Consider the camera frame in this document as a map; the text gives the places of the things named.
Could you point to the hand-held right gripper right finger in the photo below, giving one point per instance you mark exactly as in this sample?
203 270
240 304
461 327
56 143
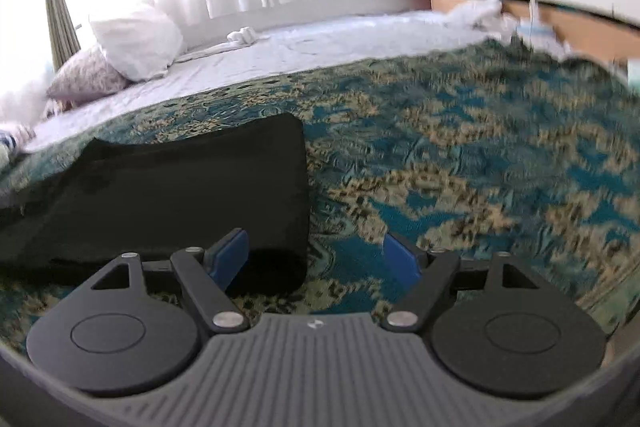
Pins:
402 259

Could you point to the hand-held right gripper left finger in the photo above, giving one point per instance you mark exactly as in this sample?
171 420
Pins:
227 259

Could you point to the black pants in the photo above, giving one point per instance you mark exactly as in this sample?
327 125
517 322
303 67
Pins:
165 197

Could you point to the teal paisley blanket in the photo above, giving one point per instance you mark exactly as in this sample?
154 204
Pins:
450 147

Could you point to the white bed sheet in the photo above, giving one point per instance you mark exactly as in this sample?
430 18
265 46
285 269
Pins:
280 52

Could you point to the folded white towel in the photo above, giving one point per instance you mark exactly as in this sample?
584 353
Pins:
240 38

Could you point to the floral pillow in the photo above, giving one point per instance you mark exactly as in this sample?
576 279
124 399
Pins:
85 77

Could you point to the white pillow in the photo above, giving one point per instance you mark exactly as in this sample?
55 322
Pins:
137 42

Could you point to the white blue printed cloth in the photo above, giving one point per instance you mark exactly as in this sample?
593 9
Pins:
15 139

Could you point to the crumpled white cloth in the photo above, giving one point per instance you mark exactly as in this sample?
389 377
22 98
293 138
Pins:
475 14

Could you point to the light blue packet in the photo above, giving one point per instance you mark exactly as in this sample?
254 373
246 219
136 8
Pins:
535 33

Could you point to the grey bed headboard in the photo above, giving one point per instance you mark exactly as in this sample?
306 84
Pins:
325 4

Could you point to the wooden bed frame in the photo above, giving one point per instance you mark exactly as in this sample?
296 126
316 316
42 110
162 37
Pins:
585 24

